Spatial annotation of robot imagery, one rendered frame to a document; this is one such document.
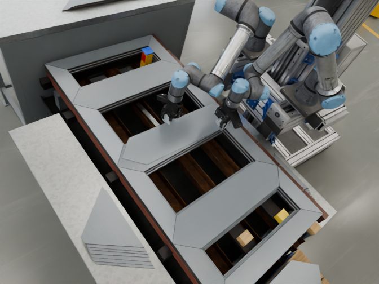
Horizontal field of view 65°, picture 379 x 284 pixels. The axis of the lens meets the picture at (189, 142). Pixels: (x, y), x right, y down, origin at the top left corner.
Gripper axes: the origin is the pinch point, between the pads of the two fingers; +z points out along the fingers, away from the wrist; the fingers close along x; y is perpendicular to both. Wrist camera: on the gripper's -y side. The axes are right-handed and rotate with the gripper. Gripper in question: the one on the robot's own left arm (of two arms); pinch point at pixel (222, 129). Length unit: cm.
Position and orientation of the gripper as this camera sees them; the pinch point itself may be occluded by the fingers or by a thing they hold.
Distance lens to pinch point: 170.5
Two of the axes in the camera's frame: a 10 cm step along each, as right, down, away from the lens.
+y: -6.2, -7.1, 3.4
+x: -7.5, 4.1, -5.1
